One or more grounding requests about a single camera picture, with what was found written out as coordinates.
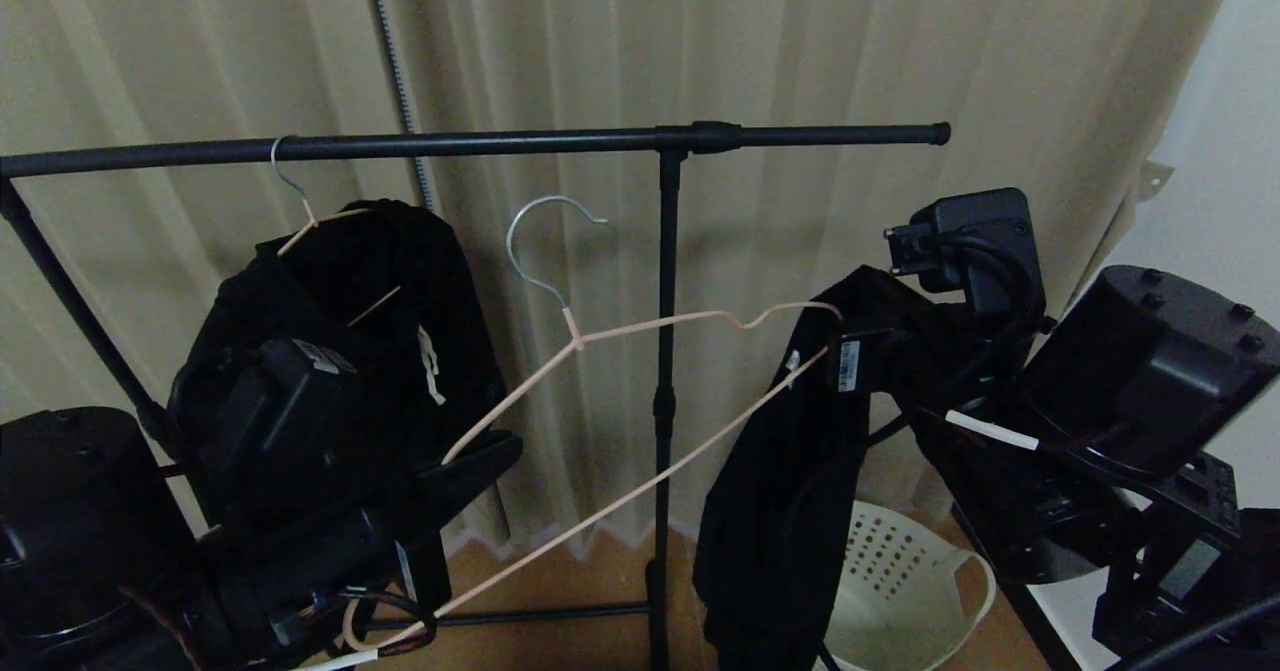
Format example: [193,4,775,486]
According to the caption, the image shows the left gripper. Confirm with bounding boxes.
[195,496,453,654]

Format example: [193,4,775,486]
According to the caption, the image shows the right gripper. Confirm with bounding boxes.
[830,324,963,424]

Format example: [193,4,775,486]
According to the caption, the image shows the black garment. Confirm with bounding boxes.
[692,264,966,671]

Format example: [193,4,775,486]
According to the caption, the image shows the black shorts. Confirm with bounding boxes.
[165,198,508,472]

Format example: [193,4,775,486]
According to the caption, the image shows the pink clothes hanger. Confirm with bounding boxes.
[340,194,844,657]
[270,136,403,329]

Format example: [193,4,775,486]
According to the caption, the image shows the white laundry basket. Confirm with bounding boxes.
[812,499,999,671]

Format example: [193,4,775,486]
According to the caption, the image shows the black clothes rack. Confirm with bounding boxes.
[0,121,953,671]

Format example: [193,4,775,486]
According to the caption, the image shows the beige curtain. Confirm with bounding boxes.
[0,0,1246,562]

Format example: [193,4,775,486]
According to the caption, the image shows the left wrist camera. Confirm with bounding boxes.
[170,338,396,527]

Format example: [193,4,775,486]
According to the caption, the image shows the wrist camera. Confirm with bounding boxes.
[883,187,1048,324]
[170,338,396,527]

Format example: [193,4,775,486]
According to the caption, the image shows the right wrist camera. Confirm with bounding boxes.
[883,187,1048,324]

